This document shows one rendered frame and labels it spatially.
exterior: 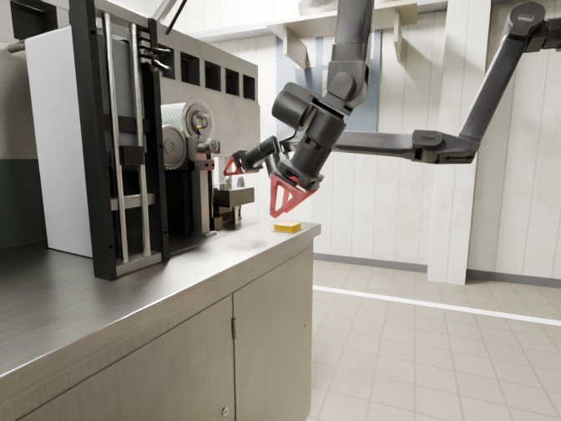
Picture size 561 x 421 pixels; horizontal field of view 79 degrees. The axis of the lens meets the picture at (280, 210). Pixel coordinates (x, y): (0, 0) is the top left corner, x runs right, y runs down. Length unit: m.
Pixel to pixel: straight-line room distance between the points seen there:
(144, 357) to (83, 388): 0.11
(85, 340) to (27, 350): 0.07
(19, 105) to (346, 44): 0.90
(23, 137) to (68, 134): 0.24
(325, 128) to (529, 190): 3.17
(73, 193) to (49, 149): 0.13
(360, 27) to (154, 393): 0.73
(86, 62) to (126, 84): 0.10
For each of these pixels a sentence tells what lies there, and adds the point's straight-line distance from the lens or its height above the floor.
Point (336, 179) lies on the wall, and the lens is 3.61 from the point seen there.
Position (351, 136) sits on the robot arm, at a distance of 0.96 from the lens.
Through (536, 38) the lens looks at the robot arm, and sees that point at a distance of 1.13.
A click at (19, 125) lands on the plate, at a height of 1.23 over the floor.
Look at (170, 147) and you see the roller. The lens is 1.04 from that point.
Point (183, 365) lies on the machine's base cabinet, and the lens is 0.79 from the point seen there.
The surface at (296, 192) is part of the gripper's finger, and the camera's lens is 0.57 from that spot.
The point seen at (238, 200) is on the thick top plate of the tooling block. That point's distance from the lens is 1.22.
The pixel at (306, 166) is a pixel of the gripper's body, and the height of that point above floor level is 1.13.
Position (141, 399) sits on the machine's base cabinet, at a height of 0.72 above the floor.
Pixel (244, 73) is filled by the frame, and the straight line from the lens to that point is 1.96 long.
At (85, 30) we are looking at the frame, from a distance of 0.77.
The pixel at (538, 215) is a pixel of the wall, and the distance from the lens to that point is 3.71.
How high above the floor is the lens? 1.15
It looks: 9 degrees down
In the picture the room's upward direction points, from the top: straight up
